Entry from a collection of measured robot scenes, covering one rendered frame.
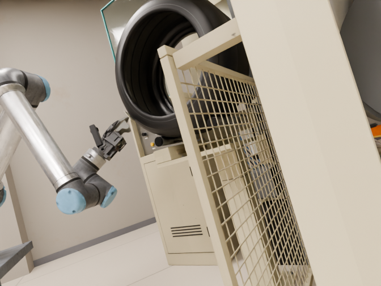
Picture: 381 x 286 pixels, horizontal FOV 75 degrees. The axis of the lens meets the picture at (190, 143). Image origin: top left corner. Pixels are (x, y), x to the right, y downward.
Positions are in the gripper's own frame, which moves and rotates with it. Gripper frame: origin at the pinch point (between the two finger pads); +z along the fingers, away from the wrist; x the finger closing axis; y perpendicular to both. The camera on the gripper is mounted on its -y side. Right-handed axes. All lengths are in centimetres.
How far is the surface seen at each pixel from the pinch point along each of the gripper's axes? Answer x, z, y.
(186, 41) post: -5, 58, -8
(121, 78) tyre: 8.7, 11.8, -10.2
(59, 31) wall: -166, 101, -269
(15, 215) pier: -201, -117, -135
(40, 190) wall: -222, -83, -147
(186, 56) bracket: 67, -4, 39
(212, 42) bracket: 70, -1, 42
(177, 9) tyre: 34, 37, 5
